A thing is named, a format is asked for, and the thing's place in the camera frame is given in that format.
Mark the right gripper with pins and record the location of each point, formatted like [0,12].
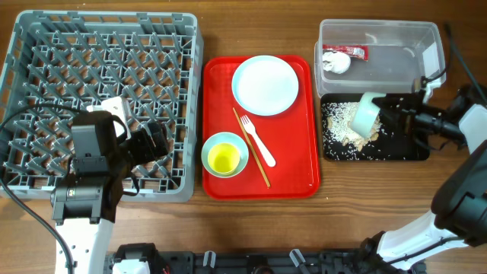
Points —
[406,113]

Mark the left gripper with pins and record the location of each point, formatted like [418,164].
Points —
[142,138]

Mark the light green bowl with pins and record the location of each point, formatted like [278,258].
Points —
[366,114]

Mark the red ketchup packet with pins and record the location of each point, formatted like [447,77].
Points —
[354,51]

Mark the rice food scraps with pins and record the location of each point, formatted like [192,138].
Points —
[341,143]

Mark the white napkin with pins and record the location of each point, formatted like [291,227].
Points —
[336,62]

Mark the light blue bowl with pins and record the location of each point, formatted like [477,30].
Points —
[226,137]

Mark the wooden chopstick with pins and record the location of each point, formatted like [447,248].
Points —
[251,146]

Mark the white plastic fork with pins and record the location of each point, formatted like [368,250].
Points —
[251,129]

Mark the light blue plate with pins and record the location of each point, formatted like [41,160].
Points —
[265,85]

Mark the yellow plastic cup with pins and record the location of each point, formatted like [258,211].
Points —
[223,158]

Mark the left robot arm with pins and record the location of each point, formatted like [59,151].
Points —
[85,201]

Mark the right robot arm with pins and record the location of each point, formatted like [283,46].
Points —
[457,217]

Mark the grey dishwasher rack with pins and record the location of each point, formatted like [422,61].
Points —
[60,62]

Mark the black tray bin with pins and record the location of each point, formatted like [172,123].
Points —
[401,146]

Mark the clear plastic bin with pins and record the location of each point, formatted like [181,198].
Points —
[399,52]

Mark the red plastic tray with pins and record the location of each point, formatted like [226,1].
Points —
[290,136]

